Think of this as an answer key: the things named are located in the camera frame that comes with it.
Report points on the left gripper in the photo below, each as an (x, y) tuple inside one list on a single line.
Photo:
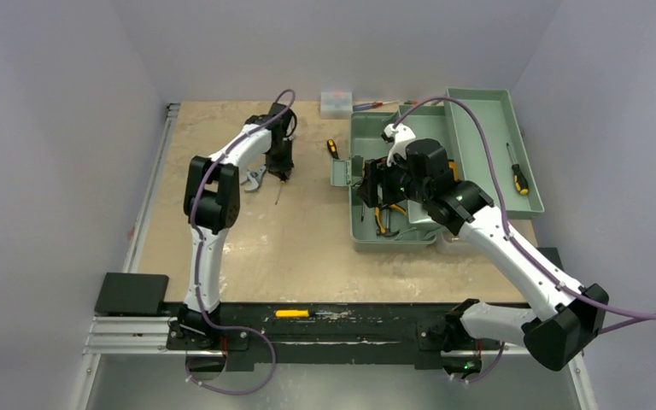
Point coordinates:
[(284, 168)]

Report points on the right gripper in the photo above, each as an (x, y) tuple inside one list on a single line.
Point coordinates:
[(377, 183)]

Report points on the medium black yellow screwdriver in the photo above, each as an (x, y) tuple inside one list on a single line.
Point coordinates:
[(280, 187)]

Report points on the yellow needle nose pliers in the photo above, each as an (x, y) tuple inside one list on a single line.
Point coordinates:
[(382, 217)]

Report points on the stubby black yellow screwdriver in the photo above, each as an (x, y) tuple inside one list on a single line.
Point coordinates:
[(332, 148)]

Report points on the long black yellow screwdriver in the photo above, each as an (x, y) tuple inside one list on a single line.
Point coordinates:
[(520, 181)]

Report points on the yellow black utility knife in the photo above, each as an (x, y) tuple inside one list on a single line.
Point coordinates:
[(454, 169)]

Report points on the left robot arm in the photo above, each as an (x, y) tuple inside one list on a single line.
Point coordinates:
[(212, 203)]

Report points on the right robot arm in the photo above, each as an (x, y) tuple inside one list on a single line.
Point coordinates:
[(563, 315)]

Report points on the red adjustable wrench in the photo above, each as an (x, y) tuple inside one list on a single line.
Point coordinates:
[(252, 179)]

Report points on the small clear parts box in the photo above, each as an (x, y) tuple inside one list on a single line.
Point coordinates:
[(336, 105)]

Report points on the red blue small screwdriver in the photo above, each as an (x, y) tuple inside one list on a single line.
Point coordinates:
[(365, 106)]

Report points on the yellow precision screwdriver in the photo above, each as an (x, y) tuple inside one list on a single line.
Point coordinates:
[(299, 313)]

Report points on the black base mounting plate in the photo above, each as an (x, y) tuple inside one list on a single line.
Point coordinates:
[(360, 333)]

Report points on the right black corner block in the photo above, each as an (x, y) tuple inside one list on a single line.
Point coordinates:
[(552, 255)]

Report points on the black corner block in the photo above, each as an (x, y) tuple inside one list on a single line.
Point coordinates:
[(552, 255), (131, 294)]

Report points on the left black corner block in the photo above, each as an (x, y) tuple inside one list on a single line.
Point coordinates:
[(131, 294)]

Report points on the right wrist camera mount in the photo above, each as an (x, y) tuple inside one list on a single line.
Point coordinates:
[(398, 137)]

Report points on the aluminium rail frame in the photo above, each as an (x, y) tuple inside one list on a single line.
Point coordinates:
[(302, 251)]

